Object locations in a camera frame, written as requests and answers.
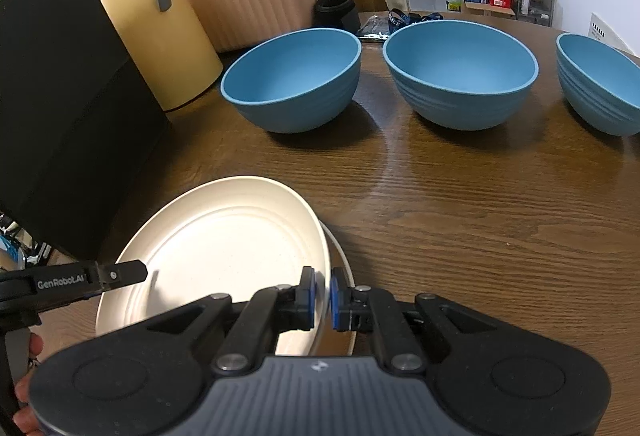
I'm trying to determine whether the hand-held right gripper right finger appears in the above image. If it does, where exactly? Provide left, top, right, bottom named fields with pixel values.
left=330, top=267, right=506, bottom=377

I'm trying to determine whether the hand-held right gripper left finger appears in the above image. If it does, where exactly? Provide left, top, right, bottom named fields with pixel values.
left=145, top=266, right=317, bottom=377

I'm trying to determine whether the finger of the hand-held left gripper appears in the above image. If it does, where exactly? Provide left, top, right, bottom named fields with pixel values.
left=95, top=260, right=149, bottom=293

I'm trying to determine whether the cream plate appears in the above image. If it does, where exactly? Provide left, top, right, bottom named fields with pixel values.
left=95, top=175, right=332, bottom=357
left=315, top=218, right=358, bottom=358

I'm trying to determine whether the blue bowl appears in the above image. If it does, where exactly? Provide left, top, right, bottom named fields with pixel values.
left=220, top=28, right=362, bottom=135
left=556, top=33, right=640, bottom=137
left=382, top=20, right=540, bottom=131

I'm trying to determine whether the person's left hand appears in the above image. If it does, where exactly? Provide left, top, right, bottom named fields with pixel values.
left=11, top=333, right=46, bottom=436

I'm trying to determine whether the black paper bag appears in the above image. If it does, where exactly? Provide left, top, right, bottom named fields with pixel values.
left=0, top=0, right=171, bottom=261

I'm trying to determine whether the yellow thermos jug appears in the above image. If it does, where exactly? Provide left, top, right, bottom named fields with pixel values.
left=89, top=0, right=224, bottom=113

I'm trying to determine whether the clear plastic badge pouch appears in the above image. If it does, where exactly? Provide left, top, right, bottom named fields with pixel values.
left=357, top=14, right=396, bottom=41

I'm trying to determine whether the black cup sleeve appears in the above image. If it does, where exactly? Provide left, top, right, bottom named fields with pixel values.
left=314, top=0, right=361, bottom=34

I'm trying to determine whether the cardboard box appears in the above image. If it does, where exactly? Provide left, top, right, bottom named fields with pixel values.
left=464, top=0, right=517, bottom=19

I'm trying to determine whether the white panel board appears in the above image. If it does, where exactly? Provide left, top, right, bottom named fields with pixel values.
left=587, top=12, right=632, bottom=51

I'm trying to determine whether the blue lanyard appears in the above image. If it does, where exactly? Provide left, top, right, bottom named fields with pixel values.
left=387, top=8, right=445, bottom=24

